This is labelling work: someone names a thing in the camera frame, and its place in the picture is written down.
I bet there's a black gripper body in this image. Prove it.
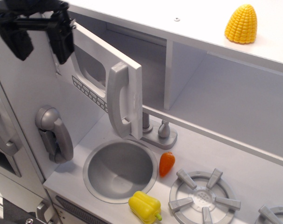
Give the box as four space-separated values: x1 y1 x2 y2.
0 0 74 32

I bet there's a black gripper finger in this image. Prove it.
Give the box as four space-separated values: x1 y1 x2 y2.
0 24 34 61
46 10 74 64

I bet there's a white toy microwave door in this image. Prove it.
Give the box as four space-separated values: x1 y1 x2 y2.
71 23 143 139

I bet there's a white toy kitchen cabinet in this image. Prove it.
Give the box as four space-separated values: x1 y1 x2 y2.
0 0 283 224

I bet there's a silver toy sink bowl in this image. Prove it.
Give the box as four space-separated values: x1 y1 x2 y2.
83 140 158 204

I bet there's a silver toy faucet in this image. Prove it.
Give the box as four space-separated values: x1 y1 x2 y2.
141 112 177 150

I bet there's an orange toy carrot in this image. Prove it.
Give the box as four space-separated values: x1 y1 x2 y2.
159 152 176 177

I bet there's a yellow toy corn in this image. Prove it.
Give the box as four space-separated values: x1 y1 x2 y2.
224 4 258 44

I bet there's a yellow toy bell pepper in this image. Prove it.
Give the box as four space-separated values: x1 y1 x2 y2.
128 191 163 224

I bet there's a silver toy stove burner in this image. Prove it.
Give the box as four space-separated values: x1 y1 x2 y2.
169 169 241 224

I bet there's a silver fridge door handle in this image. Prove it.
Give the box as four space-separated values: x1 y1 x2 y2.
0 115 18 156

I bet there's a silver toy wall phone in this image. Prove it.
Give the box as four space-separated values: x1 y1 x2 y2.
35 105 73 164

